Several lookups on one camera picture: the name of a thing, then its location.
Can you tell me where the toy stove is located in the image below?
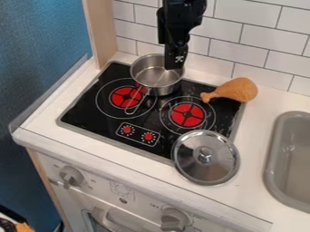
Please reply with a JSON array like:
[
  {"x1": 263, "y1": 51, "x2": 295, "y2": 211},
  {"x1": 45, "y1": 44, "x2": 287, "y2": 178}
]
[{"x1": 55, "y1": 61, "x2": 247, "y2": 167}]

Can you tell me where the silver pot lid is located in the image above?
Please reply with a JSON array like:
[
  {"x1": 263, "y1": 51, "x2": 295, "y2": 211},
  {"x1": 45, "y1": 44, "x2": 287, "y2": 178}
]
[{"x1": 170, "y1": 130, "x2": 243, "y2": 187}]

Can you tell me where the silver pot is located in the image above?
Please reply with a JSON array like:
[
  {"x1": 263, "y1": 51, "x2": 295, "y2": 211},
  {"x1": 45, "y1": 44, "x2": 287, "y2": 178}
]
[{"x1": 121, "y1": 53, "x2": 187, "y2": 116}]

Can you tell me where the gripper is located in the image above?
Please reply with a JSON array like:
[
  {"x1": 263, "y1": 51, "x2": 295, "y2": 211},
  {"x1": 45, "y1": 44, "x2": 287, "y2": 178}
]
[{"x1": 156, "y1": 6, "x2": 208, "y2": 71}]

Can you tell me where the brown toy drumstick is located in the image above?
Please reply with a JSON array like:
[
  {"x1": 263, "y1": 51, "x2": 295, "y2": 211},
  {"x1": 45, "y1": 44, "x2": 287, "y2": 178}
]
[{"x1": 199, "y1": 77, "x2": 259, "y2": 104}]

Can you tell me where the toy sink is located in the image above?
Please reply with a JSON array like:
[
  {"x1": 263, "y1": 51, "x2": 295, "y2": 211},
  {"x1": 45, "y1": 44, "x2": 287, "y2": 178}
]
[{"x1": 262, "y1": 111, "x2": 310, "y2": 214}]

